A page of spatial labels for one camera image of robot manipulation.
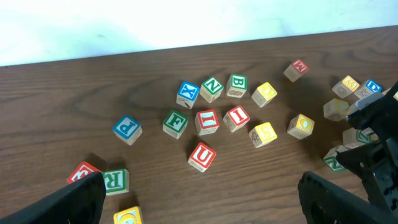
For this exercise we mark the red U block centre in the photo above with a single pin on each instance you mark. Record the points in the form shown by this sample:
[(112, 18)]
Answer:
[(202, 157)]

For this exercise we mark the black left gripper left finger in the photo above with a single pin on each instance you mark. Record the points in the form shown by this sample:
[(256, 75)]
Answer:
[(80, 202)]

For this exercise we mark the yellow O block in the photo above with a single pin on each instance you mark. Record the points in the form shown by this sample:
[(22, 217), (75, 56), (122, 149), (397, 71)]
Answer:
[(301, 127)]

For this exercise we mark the yellow W block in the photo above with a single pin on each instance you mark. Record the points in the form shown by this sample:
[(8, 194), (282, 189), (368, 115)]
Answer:
[(345, 87)]

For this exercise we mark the green N block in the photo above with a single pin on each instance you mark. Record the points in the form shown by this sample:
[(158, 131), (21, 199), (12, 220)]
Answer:
[(211, 89)]

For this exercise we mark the red E block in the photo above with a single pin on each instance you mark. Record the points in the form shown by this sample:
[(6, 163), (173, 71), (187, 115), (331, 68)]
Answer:
[(83, 169)]

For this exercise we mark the blue P block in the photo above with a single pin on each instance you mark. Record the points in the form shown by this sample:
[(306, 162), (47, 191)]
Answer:
[(127, 129)]

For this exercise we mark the green R block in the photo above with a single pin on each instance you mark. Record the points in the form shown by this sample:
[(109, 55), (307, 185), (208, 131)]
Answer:
[(116, 181)]

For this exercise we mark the blue D block upper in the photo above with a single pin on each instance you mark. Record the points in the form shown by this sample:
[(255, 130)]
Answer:
[(367, 88)]

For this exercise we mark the yellow block near Z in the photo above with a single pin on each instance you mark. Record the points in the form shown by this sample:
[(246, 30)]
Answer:
[(335, 110)]

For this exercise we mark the green 7 block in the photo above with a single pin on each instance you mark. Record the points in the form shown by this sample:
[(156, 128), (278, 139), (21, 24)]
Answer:
[(353, 138)]

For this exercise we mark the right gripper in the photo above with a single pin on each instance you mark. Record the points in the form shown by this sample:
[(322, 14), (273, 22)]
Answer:
[(375, 163)]

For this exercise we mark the red i block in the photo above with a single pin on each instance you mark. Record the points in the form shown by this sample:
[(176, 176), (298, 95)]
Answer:
[(206, 122), (236, 118)]

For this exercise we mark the green F block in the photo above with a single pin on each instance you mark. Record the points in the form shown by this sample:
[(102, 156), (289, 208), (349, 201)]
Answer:
[(175, 124)]

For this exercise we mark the green B block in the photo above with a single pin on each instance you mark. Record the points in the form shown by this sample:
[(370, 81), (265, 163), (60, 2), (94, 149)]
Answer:
[(237, 85)]

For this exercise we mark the yellow block near 2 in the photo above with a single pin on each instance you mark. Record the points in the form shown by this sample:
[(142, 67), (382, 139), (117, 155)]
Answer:
[(129, 216)]

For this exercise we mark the yellow S block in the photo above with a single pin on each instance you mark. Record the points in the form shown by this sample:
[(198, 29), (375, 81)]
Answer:
[(262, 134)]

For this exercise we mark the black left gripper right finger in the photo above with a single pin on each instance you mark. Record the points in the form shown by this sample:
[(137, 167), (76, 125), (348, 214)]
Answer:
[(326, 203)]

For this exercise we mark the green Z block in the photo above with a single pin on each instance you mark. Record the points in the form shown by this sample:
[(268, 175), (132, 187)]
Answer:
[(330, 158)]

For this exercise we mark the red M block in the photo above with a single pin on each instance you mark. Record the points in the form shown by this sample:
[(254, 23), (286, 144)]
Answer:
[(296, 70)]

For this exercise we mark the blue X block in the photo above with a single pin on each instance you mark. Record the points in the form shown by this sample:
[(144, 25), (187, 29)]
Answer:
[(187, 95)]

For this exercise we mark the yellow C block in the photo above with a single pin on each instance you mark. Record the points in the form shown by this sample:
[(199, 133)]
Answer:
[(264, 94)]

